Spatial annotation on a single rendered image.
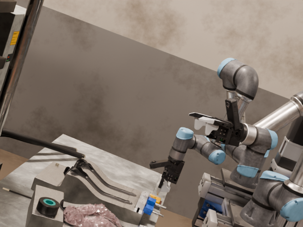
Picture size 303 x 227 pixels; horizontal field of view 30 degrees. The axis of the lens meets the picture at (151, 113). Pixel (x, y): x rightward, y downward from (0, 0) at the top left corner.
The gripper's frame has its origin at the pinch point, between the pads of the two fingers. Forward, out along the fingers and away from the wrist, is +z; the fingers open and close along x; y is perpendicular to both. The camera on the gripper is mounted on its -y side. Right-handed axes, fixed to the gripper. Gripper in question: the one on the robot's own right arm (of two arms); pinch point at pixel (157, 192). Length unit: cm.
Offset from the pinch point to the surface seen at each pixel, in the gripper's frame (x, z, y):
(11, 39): -14, -47, -89
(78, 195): -38.5, 1.3, -31.1
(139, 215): -38.5, -1.3, -3.3
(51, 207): -78, -7, -33
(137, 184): 18.4, 7.0, -11.5
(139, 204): -34.1, -4.2, -5.0
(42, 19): 187, -32, -142
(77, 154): 16.9, 3.8, -46.8
